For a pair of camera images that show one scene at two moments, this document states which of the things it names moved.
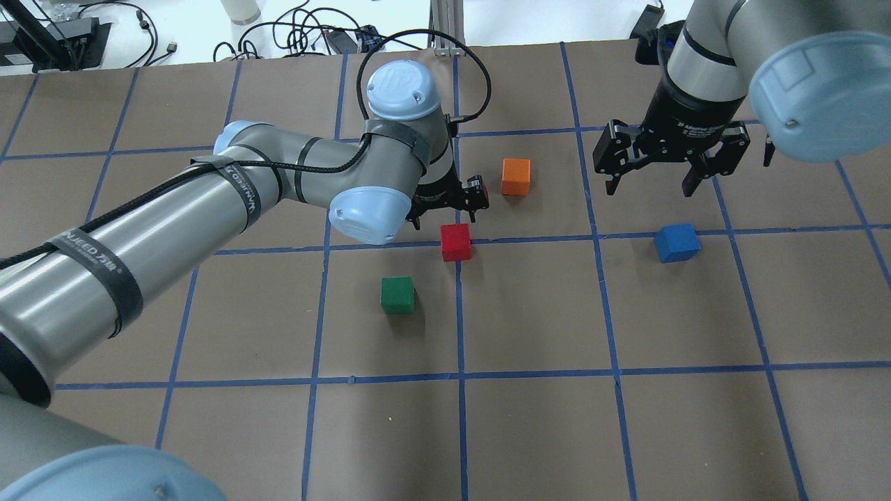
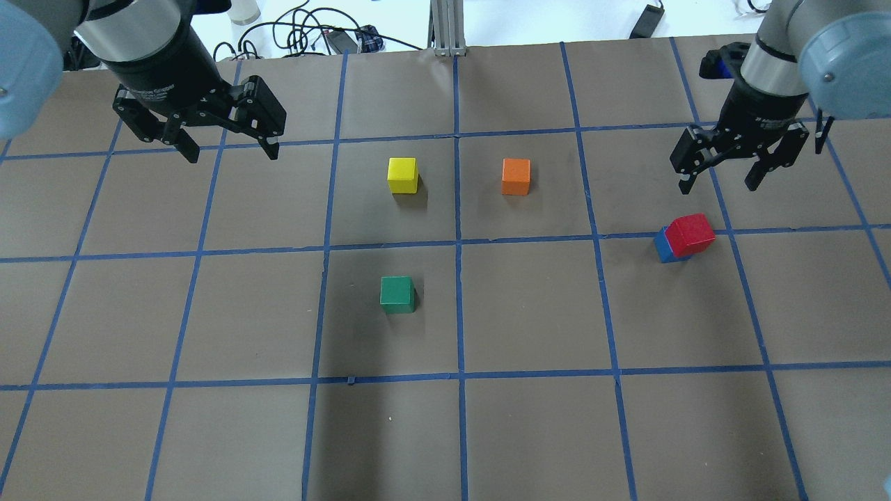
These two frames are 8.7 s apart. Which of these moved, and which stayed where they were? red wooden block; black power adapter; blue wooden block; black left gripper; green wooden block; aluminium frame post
Moved: black left gripper; red wooden block
Stayed: aluminium frame post; green wooden block; black power adapter; blue wooden block
